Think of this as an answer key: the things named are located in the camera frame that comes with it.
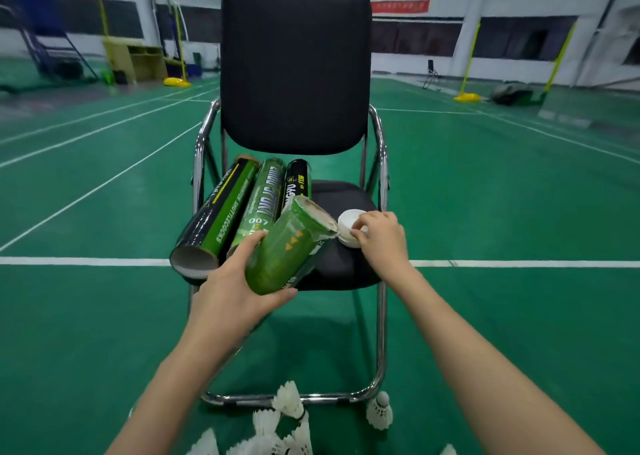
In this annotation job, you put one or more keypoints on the bright green glossy shuttlecock tube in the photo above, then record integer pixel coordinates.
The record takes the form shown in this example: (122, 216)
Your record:
(280, 260)

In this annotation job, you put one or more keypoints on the person's left forearm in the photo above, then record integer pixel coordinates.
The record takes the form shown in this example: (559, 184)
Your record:
(165, 399)

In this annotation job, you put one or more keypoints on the yellow net post with base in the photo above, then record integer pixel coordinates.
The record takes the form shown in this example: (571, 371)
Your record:
(467, 97)
(177, 82)

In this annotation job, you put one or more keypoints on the person's right hand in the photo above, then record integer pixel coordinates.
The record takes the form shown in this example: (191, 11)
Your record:
(385, 245)

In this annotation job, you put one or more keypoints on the black green Hangyu tube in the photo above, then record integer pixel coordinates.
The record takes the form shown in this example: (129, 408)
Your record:
(220, 215)

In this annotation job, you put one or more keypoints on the small green plastic object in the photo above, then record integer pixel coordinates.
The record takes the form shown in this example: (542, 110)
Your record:
(107, 76)

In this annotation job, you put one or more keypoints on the yellow green net post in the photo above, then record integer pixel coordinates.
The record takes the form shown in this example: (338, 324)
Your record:
(560, 55)

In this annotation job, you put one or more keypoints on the blue storage box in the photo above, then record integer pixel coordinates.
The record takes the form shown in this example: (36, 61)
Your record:
(193, 70)

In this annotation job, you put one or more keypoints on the red wall banner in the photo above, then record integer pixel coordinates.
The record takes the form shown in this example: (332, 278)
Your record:
(400, 6)

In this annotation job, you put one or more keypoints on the person's left hand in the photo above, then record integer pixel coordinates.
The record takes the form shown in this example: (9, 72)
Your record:
(225, 305)

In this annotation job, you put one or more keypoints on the black chair with chrome frame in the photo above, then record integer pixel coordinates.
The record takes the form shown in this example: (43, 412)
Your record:
(295, 70)

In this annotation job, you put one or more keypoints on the black sports bag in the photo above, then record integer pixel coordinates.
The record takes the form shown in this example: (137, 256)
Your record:
(510, 94)

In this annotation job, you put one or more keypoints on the person's right forearm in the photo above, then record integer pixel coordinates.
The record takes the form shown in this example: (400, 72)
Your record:
(475, 369)

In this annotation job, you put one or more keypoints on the black floor stand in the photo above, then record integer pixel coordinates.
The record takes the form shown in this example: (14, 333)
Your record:
(431, 75)

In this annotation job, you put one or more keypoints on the wooden shelf cabinet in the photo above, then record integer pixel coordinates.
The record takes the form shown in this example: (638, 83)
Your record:
(135, 62)

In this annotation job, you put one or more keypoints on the thin yellow pole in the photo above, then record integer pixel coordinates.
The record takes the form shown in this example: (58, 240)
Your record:
(103, 20)

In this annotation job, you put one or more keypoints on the pile of white shuttlecocks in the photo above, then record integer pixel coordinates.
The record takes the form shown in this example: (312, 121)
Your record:
(287, 399)

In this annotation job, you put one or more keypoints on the black shuttlecock tube green stripe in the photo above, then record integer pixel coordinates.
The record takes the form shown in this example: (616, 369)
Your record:
(297, 180)

